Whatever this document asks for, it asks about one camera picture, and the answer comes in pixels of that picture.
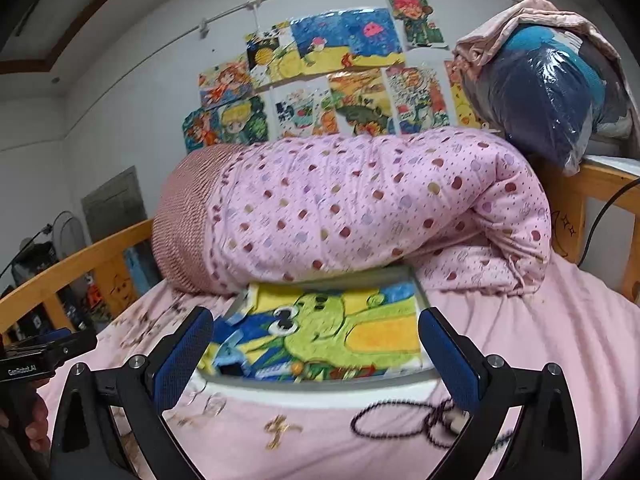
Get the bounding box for person's left hand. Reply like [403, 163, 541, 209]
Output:
[15, 378, 51, 454]

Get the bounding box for silver hair clip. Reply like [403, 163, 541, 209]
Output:
[442, 408, 471, 436]

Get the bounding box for light blue kids smartwatch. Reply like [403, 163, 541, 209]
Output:
[213, 330, 252, 377]

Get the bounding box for pink bed sheet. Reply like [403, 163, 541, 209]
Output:
[37, 251, 640, 480]

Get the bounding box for standing fan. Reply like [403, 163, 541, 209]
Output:
[0, 209, 89, 281]

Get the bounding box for green cartoon drawing paper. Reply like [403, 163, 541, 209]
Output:
[207, 282, 424, 382]

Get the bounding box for grey shallow box tray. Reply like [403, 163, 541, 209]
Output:
[196, 264, 442, 392]

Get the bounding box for pink apple print quilt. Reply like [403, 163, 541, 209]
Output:
[152, 127, 551, 295]

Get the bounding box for plastic bagged blue bedding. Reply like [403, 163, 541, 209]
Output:
[462, 25, 632, 174]

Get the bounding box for pink cloth on bag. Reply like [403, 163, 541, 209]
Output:
[451, 0, 639, 150]

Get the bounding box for dark bead necklace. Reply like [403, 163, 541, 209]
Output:
[349, 398, 516, 451]

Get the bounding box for black cable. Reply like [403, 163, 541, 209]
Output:
[577, 176, 640, 267]

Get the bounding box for yellow wooden bed frame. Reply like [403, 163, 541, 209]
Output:
[1, 155, 639, 339]

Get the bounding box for children's drawings on wall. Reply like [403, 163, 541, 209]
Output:
[181, 0, 485, 152]

